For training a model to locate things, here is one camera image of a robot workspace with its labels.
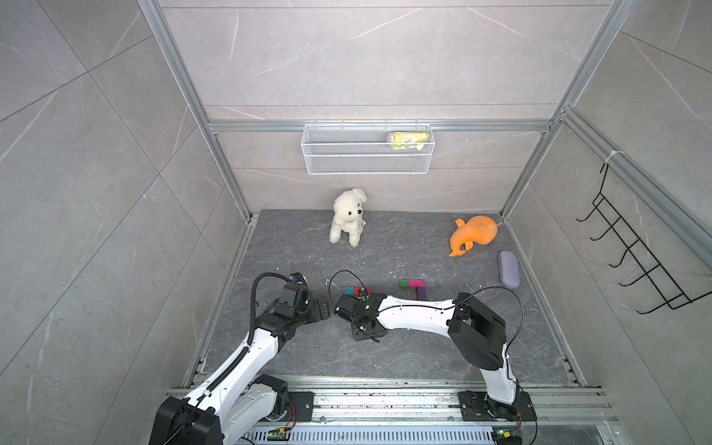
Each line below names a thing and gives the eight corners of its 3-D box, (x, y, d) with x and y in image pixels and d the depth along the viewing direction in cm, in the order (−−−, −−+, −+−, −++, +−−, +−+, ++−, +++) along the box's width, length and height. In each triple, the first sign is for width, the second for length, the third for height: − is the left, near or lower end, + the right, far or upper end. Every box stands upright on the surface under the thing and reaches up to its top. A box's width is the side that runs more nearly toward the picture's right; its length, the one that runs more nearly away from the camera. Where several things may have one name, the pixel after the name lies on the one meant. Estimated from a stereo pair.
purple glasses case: (499, 286, 100) (503, 281, 97) (496, 253, 109) (500, 248, 107) (517, 290, 99) (522, 285, 96) (513, 256, 108) (517, 251, 106)
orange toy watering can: (452, 258, 107) (457, 247, 101) (435, 237, 114) (439, 226, 108) (495, 241, 112) (501, 229, 107) (476, 222, 119) (481, 210, 114)
